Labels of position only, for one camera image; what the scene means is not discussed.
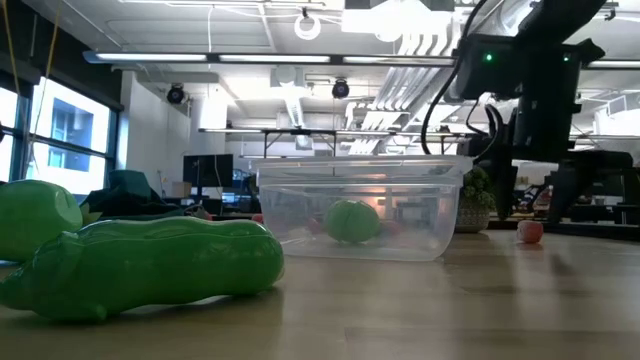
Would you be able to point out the green pea pod toy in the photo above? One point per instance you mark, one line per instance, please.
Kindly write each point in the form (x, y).
(150, 265)

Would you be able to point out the white ventilation duct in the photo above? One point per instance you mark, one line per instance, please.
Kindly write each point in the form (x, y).
(289, 80)

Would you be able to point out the green cabbage toy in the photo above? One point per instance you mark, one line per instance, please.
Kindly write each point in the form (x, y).
(35, 215)
(352, 221)

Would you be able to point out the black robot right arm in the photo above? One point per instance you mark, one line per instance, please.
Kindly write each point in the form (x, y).
(550, 65)

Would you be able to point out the black overhead rack frame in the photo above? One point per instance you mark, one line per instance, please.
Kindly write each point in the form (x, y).
(300, 132)

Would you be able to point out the clear plastic tupperware container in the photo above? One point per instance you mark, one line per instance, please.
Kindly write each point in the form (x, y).
(290, 200)

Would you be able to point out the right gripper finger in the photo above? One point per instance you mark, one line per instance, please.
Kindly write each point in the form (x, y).
(564, 192)
(502, 185)

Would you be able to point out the black computer monitor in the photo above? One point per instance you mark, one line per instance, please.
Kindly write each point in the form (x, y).
(207, 170)

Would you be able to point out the black aluminium table frame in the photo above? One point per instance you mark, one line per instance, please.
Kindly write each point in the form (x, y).
(600, 230)

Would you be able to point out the long ceiling light bar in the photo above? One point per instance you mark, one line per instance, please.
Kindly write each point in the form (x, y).
(270, 58)
(615, 64)

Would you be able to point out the black ceiling camera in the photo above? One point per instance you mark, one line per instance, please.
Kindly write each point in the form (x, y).
(175, 94)
(340, 89)

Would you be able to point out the green succulent plant in pot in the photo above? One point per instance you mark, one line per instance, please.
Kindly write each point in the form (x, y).
(475, 192)

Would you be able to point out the dark green cloth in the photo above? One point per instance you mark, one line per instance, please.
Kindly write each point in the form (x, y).
(130, 197)

